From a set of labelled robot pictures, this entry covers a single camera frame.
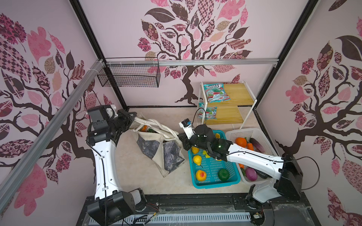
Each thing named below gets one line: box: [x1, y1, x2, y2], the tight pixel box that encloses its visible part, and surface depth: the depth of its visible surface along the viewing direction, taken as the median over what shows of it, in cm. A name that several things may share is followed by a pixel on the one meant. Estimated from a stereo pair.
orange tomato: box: [235, 137, 247, 148], surface depth 96 cm
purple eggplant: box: [249, 137, 265, 154], surface depth 93 cm
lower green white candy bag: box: [197, 102, 218, 120], surface depth 93 cm
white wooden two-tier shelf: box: [198, 80, 258, 130], surface depth 86 cm
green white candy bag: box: [203, 83, 231, 104], surface depth 79 cm
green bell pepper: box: [217, 168, 230, 182], surface depth 81 cm
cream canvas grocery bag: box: [130, 117, 186, 178], surface depth 77 cm
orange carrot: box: [246, 142, 255, 151], surface depth 94 cm
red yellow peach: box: [195, 169, 207, 182], surface depth 80 cm
